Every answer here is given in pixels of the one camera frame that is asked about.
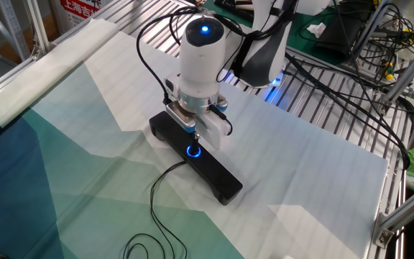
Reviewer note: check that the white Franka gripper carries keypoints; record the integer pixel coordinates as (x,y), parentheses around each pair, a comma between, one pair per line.
(214,133)

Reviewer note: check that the black speaker bar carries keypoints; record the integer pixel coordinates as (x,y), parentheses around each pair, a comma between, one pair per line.
(214,176)

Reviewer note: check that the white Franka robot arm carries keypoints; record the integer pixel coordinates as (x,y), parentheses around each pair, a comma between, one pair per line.
(201,61)

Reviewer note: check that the teal and white tablecloth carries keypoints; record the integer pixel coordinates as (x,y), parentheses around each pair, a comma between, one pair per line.
(85,180)

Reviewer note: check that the green cutting mat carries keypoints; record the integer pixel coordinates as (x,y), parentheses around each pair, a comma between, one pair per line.
(296,41)

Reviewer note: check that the crumpled white tissue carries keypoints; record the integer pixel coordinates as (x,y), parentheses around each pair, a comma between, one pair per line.
(316,29)

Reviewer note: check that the white box with red label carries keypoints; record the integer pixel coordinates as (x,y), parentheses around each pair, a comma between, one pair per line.
(81,9)

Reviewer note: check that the black fabric bag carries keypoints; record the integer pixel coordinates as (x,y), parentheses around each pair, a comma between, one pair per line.
(340,36)

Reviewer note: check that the grey perforated shelf upright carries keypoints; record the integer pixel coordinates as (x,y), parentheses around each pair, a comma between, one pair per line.
(13,28)

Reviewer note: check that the aluminium frame post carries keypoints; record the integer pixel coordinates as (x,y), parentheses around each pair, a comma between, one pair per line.
(38,25)

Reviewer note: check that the aluminium frame beam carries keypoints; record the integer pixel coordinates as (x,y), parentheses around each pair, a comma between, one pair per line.
(408,73)
(408,208)

